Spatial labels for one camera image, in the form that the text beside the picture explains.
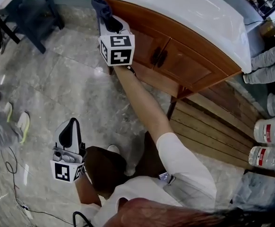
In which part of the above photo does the person's left forearm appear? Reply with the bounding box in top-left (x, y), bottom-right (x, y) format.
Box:
top-left (75, 177), bottom-right (103, 207)

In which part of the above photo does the person's head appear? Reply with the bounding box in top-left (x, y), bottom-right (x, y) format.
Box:
top-left (102, 197), bottom-right (225, 227)

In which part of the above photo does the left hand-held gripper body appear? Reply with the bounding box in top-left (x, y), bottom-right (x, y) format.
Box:
top-left (50, 142), bottom-right (86, 183)

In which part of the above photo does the person's white shoe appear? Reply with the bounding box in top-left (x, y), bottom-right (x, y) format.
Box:
top-left (106, 144), bottom-right (121, 155)
top-left (124, 166), bottom-right (136, 177)

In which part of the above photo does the dark door handle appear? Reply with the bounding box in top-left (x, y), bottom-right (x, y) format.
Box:
top-left (157, 50), bottom-right (169, 68)
top-left (151, 46), bottom-right (162, 66)

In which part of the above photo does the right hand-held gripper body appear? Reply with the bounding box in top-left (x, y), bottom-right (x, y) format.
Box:
top-left (97, 29), bottom-right (135, 67)

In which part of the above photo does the person's left leg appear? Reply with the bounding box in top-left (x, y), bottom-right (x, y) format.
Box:
top-left (83, 145), bottom-right (128, 200)

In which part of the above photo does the white power strip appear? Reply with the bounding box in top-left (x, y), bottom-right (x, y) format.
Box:
top-left (18, 203), bottom-right (34, 219)

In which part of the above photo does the dark table with pale top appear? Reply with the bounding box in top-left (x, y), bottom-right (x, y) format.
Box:
top-left (0, 0), bottom-right (65, 54)

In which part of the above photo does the brown cardboard box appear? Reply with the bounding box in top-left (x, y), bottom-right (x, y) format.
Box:
top-left (260, 20), bottom-right (275, 39)

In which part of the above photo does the person's right forearm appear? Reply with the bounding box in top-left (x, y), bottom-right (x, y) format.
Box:
top-left (113, 66), bottom-right (175, 148)

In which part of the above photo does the wooden cabinet with white top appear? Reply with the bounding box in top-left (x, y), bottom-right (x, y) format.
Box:
top-left (102, 0), bottom-right (243, 122)

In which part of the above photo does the person's white shirt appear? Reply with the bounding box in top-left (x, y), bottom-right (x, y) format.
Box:
top-left (90, 132), bottom-right (218, 227)

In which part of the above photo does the brown wooden cabinet door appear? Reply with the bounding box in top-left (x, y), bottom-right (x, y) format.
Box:
top-left (153, 39), bottom-right (224, 89)
top-left (131, 27), bottom-right (172, 69)

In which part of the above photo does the person's left white shoe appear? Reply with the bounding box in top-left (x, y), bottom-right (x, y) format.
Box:
top-left (106, 144), bottom-right (121, 155)

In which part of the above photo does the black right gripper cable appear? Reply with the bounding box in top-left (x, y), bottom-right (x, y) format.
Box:
top-left (126, 65), bottom-right (138, 77)

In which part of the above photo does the wooden slat platform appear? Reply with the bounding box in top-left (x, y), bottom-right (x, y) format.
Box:
top-left (167, 79), bottom-right (263, 170)

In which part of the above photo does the person's right leg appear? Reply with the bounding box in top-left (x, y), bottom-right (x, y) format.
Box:
top-left (134, 131), bottom-right (170, 182)

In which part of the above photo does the person's leg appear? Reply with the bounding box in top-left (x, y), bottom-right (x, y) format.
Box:
top-left (83, 145), bottom-right (128, 200)
top-left (134, 131), bottom-right (170, 182)

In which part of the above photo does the person's right white shoe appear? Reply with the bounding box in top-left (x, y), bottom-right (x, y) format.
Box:
top-left (124, 166), bottom-right (136, 177)

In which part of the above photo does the dark blue cloth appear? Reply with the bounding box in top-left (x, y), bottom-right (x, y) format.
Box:
top-left (91, 0), bottom-right (113, 27)

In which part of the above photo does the grey shoulder strap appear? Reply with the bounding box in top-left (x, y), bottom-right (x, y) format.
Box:
top-left (163, 173), bottom-right (215, 209)

